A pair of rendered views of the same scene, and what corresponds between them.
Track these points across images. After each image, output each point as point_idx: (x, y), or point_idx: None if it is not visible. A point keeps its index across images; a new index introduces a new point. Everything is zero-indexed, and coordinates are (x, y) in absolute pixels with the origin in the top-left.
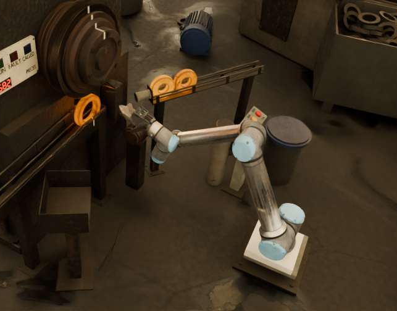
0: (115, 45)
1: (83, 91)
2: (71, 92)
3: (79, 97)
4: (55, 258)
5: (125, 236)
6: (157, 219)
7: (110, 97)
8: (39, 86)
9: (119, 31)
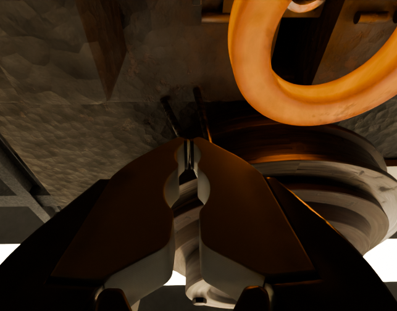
0: (210, 293)
1: (354, 200)
2: (387, 199)
3: (373, 173)
4: None
5: None
6: None
7: (97, 12)
8: (371, 126)
9: (11, 137)
